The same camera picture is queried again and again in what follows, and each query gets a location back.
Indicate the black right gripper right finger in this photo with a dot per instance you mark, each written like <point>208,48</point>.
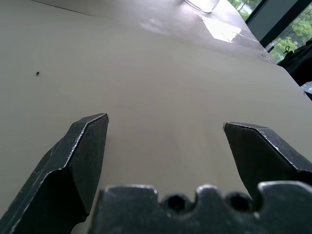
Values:
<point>260,156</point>

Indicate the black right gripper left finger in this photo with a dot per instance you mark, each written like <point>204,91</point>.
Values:
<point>58,175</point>

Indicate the black bag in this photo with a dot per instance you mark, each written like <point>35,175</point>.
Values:
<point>298,64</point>

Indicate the dark window frame post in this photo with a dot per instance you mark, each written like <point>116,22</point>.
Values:
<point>273,20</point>

